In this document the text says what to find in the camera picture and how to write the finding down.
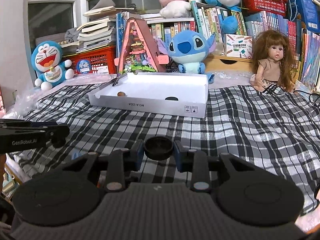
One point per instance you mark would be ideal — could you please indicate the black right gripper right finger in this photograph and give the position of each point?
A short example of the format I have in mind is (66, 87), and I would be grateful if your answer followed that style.
(207, 172)

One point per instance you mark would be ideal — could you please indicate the brown haired baby doll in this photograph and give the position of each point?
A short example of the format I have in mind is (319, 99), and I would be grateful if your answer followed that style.
(273, 61)

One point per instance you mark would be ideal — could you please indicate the black binder clip on box edge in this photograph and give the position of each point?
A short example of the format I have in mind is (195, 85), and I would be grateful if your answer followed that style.
(117, 78)

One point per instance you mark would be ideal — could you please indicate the black white plaid cloth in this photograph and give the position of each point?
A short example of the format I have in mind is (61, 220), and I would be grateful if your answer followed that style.
(275, 130)

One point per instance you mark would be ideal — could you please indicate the black round cap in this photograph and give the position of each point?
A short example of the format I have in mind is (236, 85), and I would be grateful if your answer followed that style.
(158, 148)

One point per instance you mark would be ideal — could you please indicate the wooden drawer box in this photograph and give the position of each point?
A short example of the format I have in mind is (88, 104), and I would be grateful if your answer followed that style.
(216, 63)

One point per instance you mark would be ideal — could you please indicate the red plastic crate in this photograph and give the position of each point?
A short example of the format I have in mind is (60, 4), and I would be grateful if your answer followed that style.
(97, 61)

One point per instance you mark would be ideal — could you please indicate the stack of books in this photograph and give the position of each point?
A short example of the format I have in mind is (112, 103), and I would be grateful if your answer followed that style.
(99, 31)

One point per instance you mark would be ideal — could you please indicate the row of shelf books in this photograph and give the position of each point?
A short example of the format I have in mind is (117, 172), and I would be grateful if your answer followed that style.
(205, 19)

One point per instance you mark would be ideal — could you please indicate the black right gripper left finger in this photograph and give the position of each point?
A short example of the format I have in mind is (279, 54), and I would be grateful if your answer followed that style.
(118, 165)

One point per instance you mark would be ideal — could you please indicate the pink triangular toy house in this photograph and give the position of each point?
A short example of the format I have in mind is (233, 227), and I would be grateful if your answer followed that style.
(139, 51)

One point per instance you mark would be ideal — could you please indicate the Doraemon plush toy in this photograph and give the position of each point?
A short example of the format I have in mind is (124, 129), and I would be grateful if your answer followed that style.
(46, 60)

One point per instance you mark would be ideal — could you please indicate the white cardboard box tray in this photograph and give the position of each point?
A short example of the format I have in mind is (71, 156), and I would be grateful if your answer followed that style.
(146, 92)

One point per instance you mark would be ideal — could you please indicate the black round disc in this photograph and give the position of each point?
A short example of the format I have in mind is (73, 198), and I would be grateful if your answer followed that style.
(172, 98)

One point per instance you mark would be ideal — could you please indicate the red basket on shelf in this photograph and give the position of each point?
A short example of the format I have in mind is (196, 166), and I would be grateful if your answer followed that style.
(273, 6)

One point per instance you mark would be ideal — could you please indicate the white colourful pencil box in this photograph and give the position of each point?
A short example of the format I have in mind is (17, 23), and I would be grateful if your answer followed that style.
(239, 46)

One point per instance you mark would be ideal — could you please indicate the blue Stitch plush toy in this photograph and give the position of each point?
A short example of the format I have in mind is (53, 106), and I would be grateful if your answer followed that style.
(188, 49)

